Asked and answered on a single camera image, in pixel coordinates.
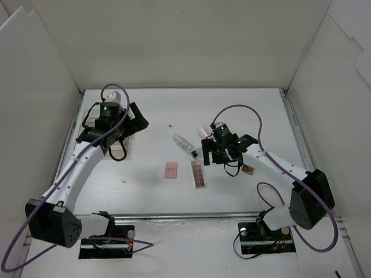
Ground white pink teal spray bottle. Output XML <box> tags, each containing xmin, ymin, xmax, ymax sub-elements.
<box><xmin>197</xmin><ymin>124</ymin><xmax>213</xmax><ymax>139</ymax></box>

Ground clear acrylic drawer organizer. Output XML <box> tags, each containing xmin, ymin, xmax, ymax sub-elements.
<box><xmin>77</xmin><ymin>107</ymin><xmax>129</xmax><ymax>159</ymax></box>

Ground pink compact box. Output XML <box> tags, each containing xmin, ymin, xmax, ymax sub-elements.
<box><xmin>164</xmin><ymin>162</ymin><xmax>178</xmax><ymax>179</ymax></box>

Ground clear bottle blue label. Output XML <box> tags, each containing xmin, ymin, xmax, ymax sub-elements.
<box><xmin>172</xmin><ymin>134</ymin><xmax>194</xmax><ymax>155</ymax></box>

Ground small clear bottle black cap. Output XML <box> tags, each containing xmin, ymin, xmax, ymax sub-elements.
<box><xmin>191</xmin><ymin>148</ymin><xmax>203</xmax><ymax>159</ymax></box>

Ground aluminium front rail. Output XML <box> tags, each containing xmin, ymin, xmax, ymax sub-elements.
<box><xmin>110</xmin><ymin>211</ymin><xmax>262</xmax><ymax>222</ymax></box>

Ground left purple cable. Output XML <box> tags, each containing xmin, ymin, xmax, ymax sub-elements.
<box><xmin>1</xmin><ymin>83</ymin><xmax>154</xmax><ymax>272</ymax></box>

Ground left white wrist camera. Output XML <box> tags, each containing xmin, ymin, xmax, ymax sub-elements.
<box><xmin>105</xmin><ymin>91</ymin><xmax>121</xmax><ymax>103</ymax></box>

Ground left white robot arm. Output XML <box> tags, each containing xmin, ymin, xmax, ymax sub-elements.
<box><xmin>25</xmin><ymin>102</ymin><xmax>149</xmax><ymax>248</ymax></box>

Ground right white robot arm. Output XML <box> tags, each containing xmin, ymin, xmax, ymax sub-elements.
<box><xmin>201</xmin><ymin>123</ymin><xmax>335</xmax><ymax>239</ymax></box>

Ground pink brown eyeshadow palette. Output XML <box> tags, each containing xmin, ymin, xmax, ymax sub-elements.
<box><xmin>191</xmin><ymin>160</ymin><xmax>207</xmax><ymax>189</ymax></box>

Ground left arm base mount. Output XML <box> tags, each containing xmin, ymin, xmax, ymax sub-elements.
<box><xmin>78</xmin><ymin>211</ymin><xmax>135</xmax><ymax>259</ymax></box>

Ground brown gold eyeshadow palette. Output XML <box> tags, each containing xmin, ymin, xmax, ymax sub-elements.
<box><xmin>241</xmin><ymin>165</ymin><xmax>255</xmax><ymax>175</ymax></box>

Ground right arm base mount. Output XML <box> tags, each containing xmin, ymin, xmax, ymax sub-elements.
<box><xmin>232</xmin><ymin>212</ymin><xmax>296</xmax><ymax>260</ymax></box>

